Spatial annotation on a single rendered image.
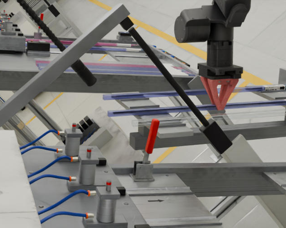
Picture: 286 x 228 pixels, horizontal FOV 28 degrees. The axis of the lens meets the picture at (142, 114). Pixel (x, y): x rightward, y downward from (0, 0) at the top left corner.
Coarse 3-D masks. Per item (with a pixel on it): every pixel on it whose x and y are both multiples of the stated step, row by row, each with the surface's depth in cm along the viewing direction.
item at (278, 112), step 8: (240, 112) 120; (248, 112) 120; (256, 112) 121; (264, 112) 121; (272, 112) 121; (280, 112) 122; (136, 120) 112; (144, 120) 112; (160, 120) 113; (168, 120) 114; (176, 120) 114; (184, 120) 115; (192, 120) 116; (216, 120) 118
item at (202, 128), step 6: (210, 120) 73; (210, 126) 72; (216, 126) 72; (204, 132) 72; (210, 132) 72; (216, 132) 72; (222, 132) 73; (210, 138) 72; (216, 138) 73; (222, 138) 73; (228, 138) 73; (216, 144) 73; (222, 144) 73; (228, 144) 74; (216, 150) 74; (222, 150) 74
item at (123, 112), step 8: (208, 104) 126; (232, 104) 127; (240, 104) 127; (248, 104) 128; (256, 104) 129; (264, 104) 129; (272, 104) 130; (280, 104) 131; (112, 112) 118; (120, 112) 119; (128, 112) 119; (136, 112) 120; (144, 112) 120; (152, 112) 121; (160, 112) 121; (168, 112) 122; (176, 112) 123
